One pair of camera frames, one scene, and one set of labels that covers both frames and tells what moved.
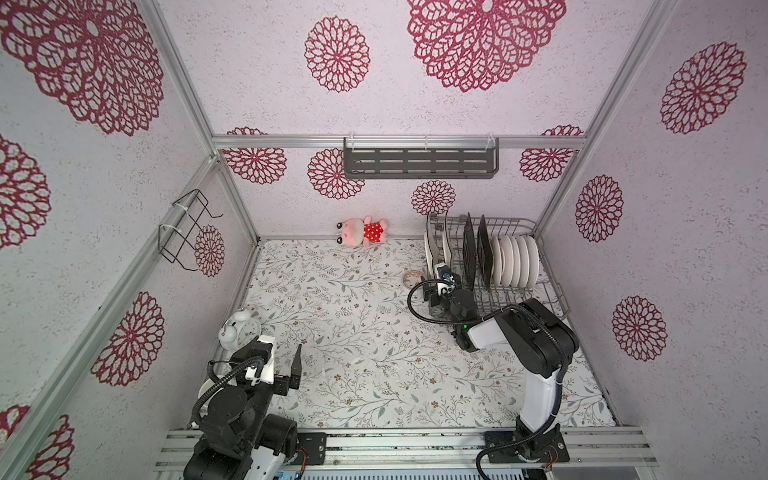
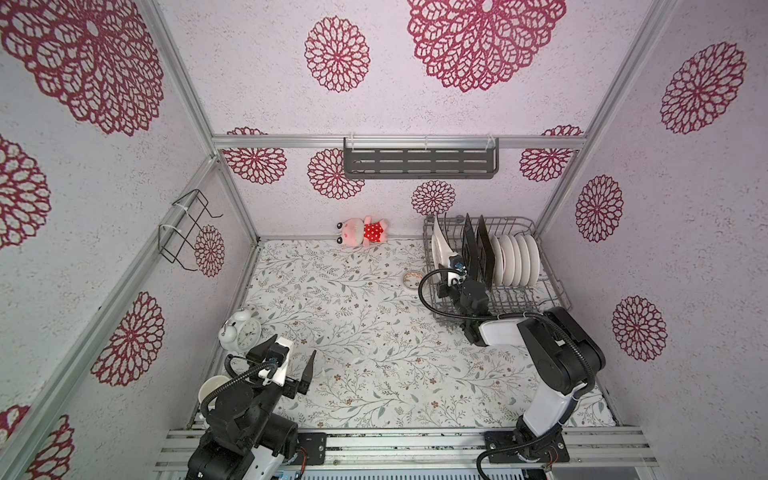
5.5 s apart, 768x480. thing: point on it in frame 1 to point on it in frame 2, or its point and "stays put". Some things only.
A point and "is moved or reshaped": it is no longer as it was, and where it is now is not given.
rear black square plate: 485,252 stays put
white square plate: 429,254 to 441,249
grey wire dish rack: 499,261 stays put
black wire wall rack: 172,241 stays put
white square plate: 448,255 is moved or reshaped
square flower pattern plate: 469,251 stays put
